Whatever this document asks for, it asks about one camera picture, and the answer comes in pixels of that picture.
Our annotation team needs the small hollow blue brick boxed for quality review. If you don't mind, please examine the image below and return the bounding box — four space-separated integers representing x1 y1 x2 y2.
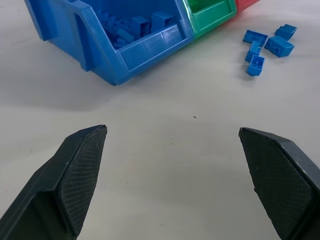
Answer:
246 54 266 78

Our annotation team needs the blue plastic storage bin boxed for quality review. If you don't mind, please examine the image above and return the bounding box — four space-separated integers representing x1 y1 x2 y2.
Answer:
24 0 196 87

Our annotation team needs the red plastic storage bin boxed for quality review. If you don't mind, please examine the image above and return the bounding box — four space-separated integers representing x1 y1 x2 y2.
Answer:
234 0 261 13

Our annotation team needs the sloped blue building brick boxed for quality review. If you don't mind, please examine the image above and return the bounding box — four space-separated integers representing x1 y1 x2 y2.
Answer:
274 23 298 40

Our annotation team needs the flat blue building plate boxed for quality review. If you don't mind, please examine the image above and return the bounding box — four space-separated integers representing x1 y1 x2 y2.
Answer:
242 29 269 48

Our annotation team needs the large blue building brick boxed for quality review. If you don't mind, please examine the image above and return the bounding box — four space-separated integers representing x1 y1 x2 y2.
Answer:
264 35 295 59

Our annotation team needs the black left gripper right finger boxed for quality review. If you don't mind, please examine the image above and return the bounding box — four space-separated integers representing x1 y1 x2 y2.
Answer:
238 127 320 240

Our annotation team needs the green plastic storage bin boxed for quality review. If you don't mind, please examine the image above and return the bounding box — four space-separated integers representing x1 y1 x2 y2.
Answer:
181 0 238 40

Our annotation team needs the long narrow blue brick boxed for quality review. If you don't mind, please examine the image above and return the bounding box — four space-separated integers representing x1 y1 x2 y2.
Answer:
244 41 262 63

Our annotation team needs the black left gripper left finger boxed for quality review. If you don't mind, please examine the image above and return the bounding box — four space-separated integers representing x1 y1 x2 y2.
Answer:
0 124 108 240

